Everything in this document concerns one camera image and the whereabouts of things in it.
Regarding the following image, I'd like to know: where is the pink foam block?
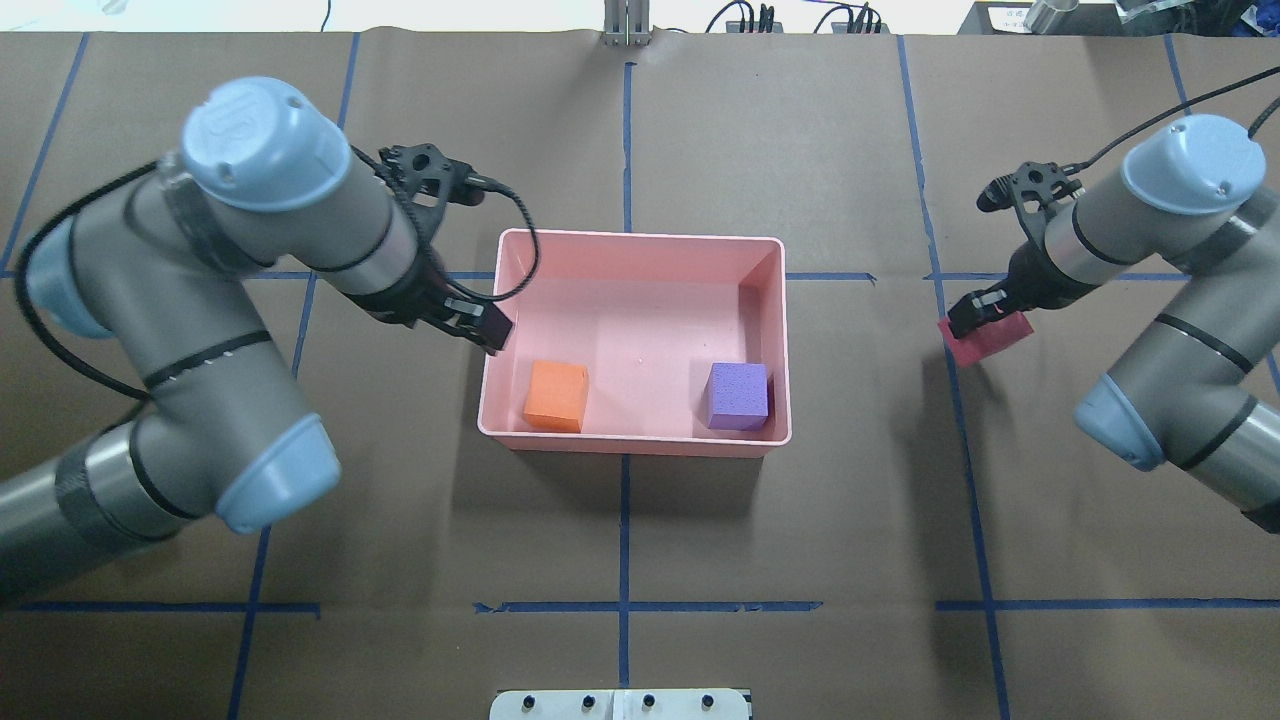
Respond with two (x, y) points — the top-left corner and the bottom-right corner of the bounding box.
(938, 313), (1034, 368)

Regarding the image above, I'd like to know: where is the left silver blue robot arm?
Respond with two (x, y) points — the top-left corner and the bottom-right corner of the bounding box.
(1, 76), (515, 606)

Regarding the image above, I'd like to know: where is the orange foam block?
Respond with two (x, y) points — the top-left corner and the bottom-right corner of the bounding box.
(522, 360), (590, 433)

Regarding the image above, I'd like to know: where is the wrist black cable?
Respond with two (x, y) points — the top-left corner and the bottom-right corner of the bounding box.
(1060, 67), (1280, 176)
(470, 178), (543, 305)

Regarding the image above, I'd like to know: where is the purple foam block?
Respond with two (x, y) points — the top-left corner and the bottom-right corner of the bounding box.
(707, 363), (771, 430)

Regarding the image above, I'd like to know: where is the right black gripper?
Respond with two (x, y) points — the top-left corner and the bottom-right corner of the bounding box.
(946, 240), (1085, 340)

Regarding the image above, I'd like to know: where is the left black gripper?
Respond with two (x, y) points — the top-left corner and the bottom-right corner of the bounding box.
(352, 250), (515, 355)

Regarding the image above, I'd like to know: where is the aluminium frame post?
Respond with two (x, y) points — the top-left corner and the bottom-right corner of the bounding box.
(602, 0), (652, 47)

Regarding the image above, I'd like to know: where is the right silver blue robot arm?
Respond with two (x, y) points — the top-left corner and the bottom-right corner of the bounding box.
(940, 114), (1279, 534)

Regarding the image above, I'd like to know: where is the white pedestal column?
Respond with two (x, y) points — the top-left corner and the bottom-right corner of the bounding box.
(488, 687), (754, 719)

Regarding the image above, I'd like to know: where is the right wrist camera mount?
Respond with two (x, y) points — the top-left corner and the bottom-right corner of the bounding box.
(975, 161), (1083, 241)

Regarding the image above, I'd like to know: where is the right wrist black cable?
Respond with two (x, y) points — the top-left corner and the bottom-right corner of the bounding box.
(1060, 67), (1280, 176)

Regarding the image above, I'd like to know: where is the pink plastic bin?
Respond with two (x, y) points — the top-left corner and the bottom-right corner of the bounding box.
(477, 228), (794, 457)

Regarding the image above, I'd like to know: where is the silver metal cylinder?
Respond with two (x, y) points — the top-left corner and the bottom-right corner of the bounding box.
(1023, 0), (1080, 36)

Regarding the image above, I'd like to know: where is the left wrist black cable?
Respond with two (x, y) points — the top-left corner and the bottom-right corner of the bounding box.
(470, 178), (543, 305)

